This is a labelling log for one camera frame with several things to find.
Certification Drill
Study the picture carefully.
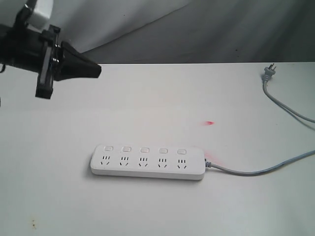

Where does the grey backdrop cloth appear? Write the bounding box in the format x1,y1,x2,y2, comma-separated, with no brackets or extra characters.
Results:
0,0,315,65

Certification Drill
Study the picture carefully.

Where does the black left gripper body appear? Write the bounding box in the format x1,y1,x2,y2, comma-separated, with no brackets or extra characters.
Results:
0,5,61,99

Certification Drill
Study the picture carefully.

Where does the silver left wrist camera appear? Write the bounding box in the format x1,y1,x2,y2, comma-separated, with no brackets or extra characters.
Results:
25,0,54,30

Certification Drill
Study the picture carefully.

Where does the white five-outlet power strip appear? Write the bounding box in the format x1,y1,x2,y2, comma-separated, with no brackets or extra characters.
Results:
90,143,207,180

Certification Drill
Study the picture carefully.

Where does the grey power cord with plug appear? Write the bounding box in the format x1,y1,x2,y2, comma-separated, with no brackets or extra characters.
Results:
204,61,315,177

